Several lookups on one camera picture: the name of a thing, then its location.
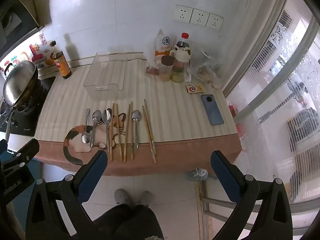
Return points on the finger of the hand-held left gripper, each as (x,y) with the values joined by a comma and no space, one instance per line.
(25,151)

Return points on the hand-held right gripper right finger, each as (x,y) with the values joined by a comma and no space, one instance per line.
(226,175)

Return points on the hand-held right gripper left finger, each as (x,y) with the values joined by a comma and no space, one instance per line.
(92,173)

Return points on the metal spoon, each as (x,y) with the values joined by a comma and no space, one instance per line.
(96,116)
(136,117)
(106,117)
(86,138)

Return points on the wooden chopstick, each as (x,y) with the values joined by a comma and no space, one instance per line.
(119,135)
(112,130)
(150,130)
(131,135)
(127,130)
(150,140)

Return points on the clear ribbed plastic container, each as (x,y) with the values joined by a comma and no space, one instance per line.
(107,75)

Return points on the white stove stand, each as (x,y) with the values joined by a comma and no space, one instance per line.
(21,140)

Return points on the black glass gas stove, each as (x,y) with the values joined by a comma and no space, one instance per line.
(27,122)

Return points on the knitted calico cat mat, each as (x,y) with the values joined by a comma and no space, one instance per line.
(75,145)

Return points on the grey slipper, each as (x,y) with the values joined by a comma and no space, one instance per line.
(145,198)
(121,196)

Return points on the person's legs in black pants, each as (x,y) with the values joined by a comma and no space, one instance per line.
(127,222)

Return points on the red plastic bag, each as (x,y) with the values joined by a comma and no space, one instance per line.
(233,110)

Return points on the blue smartphone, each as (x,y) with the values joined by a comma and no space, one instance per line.
(212,110)

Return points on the metal wok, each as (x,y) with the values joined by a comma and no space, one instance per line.
(20,80)

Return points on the striped beige tablecloth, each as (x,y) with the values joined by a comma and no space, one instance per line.
(175,110)

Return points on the sliding glass door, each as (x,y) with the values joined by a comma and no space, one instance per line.
(275,105)

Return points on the grey fuzzy cloth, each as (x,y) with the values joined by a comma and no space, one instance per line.
(153,237)

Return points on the small printed cardboard box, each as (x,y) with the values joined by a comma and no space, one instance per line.
(193,88)

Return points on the dark soy sauce bottle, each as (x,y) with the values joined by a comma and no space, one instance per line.
(62,65)

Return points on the crumpled clear plastic bags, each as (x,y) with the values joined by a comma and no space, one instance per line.
(205,70)

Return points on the brown lid clear jar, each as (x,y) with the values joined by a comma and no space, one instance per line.
(167,70)

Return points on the black range hood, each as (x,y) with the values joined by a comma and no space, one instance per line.
(17,25)

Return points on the red cap dark bottle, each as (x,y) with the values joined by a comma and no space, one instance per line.
(183,42)

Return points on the white and orange salt bag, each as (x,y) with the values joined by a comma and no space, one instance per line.
(165,42)

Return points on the metal table frame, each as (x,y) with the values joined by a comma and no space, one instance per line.
(207,203)

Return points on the colourful wall sticker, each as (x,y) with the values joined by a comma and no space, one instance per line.
(37,52)

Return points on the white wall socket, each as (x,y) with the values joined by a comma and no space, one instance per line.
(199,17)
(214,21)
(182,13)

